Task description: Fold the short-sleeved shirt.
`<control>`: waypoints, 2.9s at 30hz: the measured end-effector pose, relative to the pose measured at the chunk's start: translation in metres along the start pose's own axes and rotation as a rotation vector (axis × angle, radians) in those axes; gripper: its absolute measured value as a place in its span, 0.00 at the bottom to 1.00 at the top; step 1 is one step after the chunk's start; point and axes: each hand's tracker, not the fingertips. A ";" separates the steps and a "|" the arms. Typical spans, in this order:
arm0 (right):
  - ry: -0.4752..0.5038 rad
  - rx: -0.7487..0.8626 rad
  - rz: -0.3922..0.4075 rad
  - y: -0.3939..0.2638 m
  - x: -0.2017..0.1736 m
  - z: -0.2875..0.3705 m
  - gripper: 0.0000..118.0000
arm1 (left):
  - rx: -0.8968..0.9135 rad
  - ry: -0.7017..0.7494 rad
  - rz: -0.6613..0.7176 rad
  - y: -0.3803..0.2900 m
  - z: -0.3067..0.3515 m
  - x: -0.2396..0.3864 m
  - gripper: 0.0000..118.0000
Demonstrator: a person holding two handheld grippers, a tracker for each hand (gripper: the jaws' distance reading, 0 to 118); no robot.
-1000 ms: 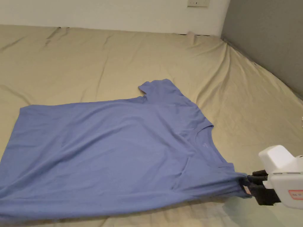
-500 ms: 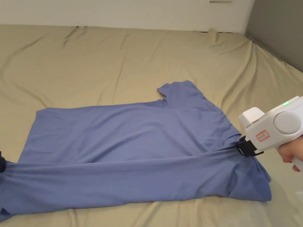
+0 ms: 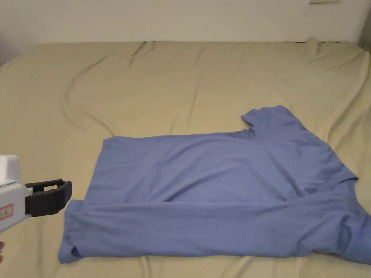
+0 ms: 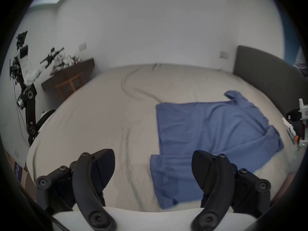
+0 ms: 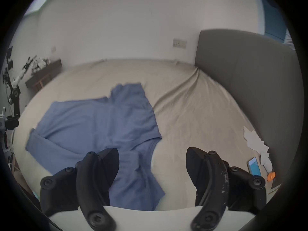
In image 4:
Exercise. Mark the bed with beige sheet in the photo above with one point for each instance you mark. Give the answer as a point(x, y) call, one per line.
point(96, 119)

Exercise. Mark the blue shirt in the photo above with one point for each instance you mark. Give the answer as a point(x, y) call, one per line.
point(204, 129)

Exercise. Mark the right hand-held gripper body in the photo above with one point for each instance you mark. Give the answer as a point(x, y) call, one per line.
point(303, 119)

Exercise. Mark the white wall socket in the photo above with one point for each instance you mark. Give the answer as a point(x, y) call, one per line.
point(82, 46)

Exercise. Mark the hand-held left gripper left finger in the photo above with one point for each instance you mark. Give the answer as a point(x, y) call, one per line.
point(83, 184)

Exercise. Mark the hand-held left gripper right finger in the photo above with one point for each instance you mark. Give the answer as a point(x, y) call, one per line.
point(216, 184)

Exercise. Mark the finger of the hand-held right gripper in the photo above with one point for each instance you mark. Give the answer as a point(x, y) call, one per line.
point(291, 131)

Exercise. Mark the dark wooden table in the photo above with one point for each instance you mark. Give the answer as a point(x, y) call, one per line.
point(69, 77)

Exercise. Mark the black and white robot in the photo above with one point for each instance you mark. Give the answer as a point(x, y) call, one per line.
point(28, 95)

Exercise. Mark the dark grey padded headboard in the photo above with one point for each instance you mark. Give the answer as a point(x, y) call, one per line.
point(267, 76)

